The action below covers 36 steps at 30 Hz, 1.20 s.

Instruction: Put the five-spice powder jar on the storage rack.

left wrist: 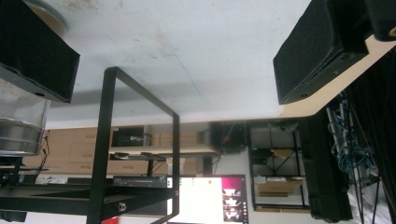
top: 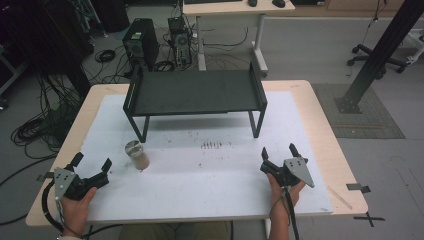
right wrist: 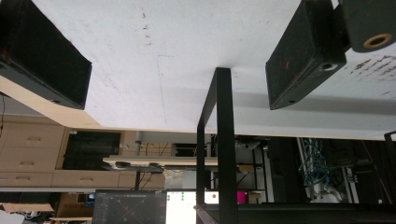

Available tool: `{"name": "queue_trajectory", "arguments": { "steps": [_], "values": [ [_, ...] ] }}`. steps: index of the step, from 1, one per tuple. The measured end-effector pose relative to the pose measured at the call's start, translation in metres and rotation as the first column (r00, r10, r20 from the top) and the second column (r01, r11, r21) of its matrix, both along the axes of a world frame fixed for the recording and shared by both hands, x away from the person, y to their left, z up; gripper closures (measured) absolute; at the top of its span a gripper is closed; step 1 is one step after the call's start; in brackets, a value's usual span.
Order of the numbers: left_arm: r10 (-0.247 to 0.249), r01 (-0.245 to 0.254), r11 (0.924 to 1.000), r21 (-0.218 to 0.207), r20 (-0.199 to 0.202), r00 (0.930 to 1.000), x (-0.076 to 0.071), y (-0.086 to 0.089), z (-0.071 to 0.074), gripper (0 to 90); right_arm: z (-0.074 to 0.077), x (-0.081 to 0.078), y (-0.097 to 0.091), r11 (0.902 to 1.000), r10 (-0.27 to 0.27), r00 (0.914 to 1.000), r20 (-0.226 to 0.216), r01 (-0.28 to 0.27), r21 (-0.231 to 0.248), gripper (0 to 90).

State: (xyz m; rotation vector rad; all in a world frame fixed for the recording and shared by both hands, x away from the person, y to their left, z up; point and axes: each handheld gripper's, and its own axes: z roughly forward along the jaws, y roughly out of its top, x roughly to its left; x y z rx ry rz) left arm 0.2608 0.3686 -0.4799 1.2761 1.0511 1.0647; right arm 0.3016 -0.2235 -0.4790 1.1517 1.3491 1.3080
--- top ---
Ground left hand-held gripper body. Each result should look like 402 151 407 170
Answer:
53 163 111 202

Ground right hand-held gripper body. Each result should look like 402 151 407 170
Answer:
259 156 316 189

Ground glass spice jar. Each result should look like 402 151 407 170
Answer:
124 139 151 172

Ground black metal shelf rack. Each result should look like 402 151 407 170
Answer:
122 61 269 144

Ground person's right hand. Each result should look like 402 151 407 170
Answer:
266 172 307 218

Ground person's left hand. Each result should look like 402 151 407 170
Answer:
59 186 99 238

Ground black tape piece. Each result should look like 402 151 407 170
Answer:
35 171 55 183
345 182 372 195

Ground tan tape strip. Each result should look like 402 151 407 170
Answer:
325 185 354 211

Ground white table mat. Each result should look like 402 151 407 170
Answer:
73 91 335 224

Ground grey floor mat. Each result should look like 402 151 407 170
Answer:
311 82 406 140

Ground black tape cross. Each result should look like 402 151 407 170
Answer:
353 211 386 229

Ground person's khaki trousers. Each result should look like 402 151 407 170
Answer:
117 220 232 240

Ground black office chair base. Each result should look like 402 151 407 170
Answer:
346 42 410 81

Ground large black computer tower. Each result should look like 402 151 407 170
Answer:
121 17 161 73

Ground dark curtain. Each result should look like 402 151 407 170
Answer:
0 0 95 100

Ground slim black computer tower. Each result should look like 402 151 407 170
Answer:
167 16 194 68

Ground light wooden desk, white legs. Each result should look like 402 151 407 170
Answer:
182 0 297 78

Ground white rolling stand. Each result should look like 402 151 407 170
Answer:
404 27 424 67

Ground black keyboard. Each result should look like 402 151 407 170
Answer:
183 0 244 5

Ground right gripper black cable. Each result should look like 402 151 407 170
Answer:
269 186 301 240

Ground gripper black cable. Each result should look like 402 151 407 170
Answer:
40 179 125 240
269 186 301 240

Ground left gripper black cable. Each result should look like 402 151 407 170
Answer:
40 179 125 240

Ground bundle of black floor cables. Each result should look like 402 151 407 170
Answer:
9 71 86 162

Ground long black floor cable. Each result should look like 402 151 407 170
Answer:
0 152 60 188

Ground coiled black cable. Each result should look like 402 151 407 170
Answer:
94 48 117 64

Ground thin black floor cables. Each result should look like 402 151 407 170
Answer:
199 25 252 72

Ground black metal frame post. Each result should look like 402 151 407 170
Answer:
333 0 424 115

